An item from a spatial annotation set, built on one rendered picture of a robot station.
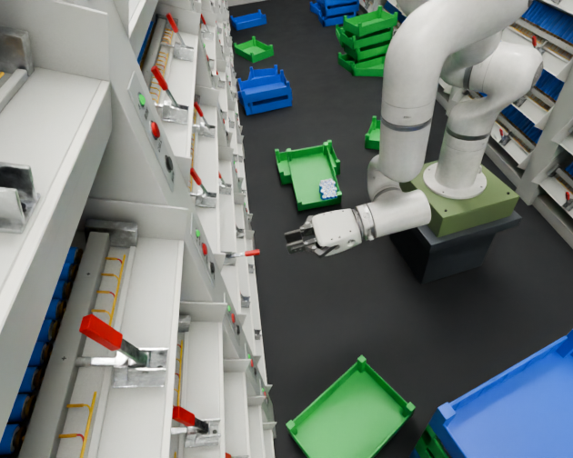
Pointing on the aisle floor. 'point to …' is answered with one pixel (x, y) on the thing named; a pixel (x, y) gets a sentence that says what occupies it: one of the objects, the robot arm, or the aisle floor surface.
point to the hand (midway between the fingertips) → (295, 241)
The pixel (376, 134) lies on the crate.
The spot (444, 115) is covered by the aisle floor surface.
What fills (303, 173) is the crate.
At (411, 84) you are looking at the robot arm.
